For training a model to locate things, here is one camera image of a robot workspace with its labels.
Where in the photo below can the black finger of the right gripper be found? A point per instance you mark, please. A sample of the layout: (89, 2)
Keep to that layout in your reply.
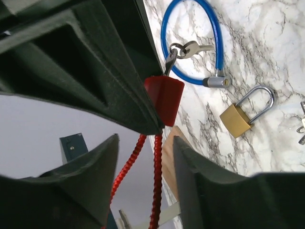
(68, 52)
(132, 25)

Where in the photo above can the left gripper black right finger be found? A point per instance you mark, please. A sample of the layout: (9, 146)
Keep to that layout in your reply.
(212, 197)

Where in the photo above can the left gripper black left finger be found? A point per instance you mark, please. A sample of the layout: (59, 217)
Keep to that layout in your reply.
(73, 196)

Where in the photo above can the brass padlock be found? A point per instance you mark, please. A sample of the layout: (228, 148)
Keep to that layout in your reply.
(236, 121)

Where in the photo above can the red cable seal lock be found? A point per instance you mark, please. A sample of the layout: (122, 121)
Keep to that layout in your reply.
(165, 93)

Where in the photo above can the wooden board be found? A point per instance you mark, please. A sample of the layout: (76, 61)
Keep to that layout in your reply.
(168, 160)

